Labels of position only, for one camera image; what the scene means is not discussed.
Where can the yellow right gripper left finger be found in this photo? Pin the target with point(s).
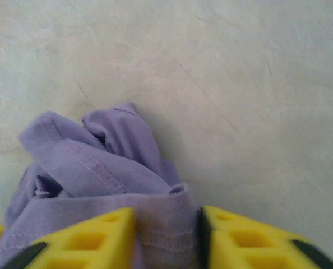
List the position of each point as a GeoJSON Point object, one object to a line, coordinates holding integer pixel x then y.
{"type": "Point", "coordinates": [99, 246]}

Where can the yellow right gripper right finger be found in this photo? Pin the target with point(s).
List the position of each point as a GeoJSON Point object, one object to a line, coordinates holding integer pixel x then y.
{"type": "Point", "coordinates": [239, 241]}

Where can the purple t-shirt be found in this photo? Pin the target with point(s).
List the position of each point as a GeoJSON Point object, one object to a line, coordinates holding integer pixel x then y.
{"type": "Point", "coordinates": [99, 173]}

